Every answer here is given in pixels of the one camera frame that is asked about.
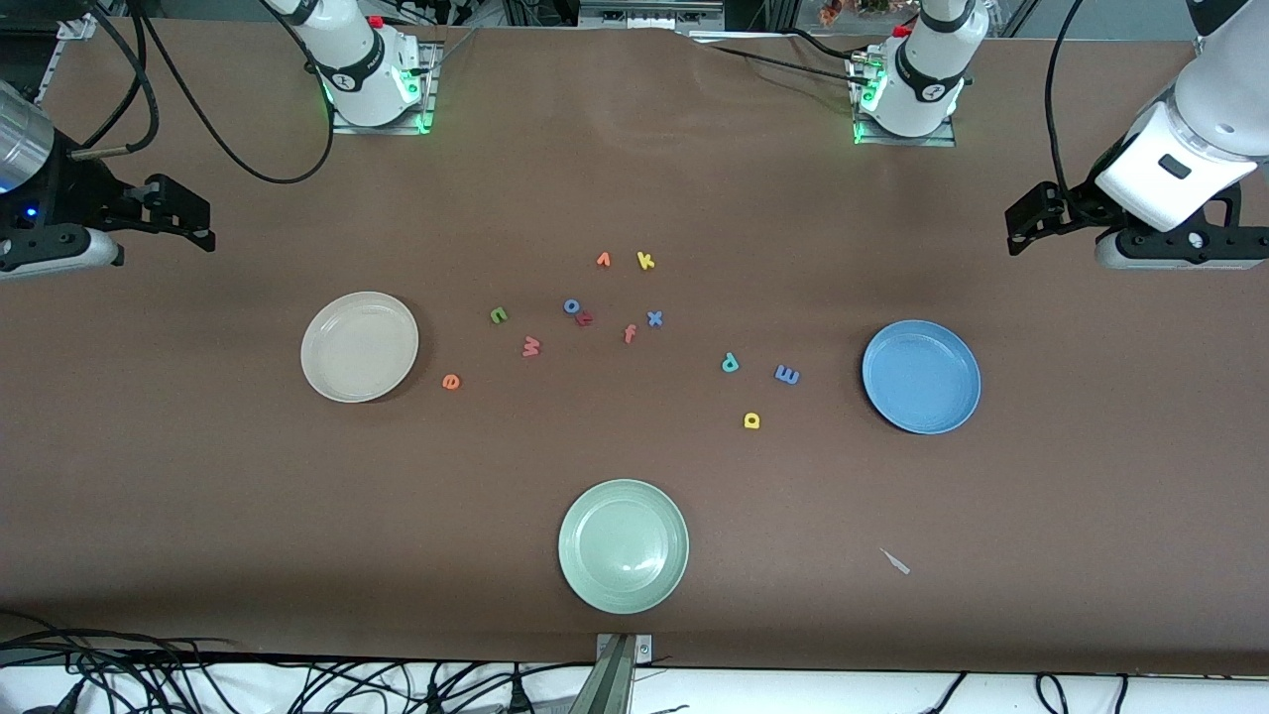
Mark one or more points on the clear tape scrap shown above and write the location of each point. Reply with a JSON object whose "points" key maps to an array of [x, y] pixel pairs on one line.
{"points": [[895, 562]]}

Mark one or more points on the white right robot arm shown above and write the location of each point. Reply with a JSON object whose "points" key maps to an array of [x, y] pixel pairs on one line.
{"points": [[362, 69]]}

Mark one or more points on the aluminium frame bar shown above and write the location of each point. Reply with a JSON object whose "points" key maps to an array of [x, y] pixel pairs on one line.
{"points": [[649, 10]]}

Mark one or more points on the metal bracket post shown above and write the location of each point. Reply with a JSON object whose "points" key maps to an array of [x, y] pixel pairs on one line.
{"points": [[615, 674]]}

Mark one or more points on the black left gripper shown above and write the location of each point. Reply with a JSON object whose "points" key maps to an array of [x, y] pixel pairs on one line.
{"points": [[1074, 207]]}

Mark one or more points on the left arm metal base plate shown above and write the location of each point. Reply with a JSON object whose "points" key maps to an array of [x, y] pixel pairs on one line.
{"points": [[942, 139]]}

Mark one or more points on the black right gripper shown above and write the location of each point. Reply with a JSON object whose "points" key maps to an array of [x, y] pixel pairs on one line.
{"points": [[87, 193]]}

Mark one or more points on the orange background object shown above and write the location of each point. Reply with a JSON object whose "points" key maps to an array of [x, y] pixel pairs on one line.
{"points": [[831, 12]]}

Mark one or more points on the teal foam letter p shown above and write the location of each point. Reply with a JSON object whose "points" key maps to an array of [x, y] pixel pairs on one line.
{"points": [[728, 359]]}

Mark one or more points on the brown table cover sheet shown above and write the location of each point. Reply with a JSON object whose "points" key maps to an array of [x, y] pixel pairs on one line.
{"points": [[634, 149]]}

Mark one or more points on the aluminium corner profile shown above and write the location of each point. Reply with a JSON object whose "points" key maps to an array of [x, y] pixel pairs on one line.
{"points": [[77, 28]]}

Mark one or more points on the beige plate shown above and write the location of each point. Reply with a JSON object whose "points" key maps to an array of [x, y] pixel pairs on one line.
{"points": [[360, 347]]}

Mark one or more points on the blue plate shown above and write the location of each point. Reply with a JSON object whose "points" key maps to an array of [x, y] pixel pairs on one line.
{"points": [[922, 377]]}

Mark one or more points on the pale green plate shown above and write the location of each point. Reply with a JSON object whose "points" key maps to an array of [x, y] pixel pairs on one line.
{"points": [[623, 546]]}

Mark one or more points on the blue foam letter m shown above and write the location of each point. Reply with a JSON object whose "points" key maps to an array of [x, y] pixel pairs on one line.
{"points": [[787, 375]]}

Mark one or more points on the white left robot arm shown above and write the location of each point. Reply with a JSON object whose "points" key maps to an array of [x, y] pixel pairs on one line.
{"points": [[1180, 159]]}

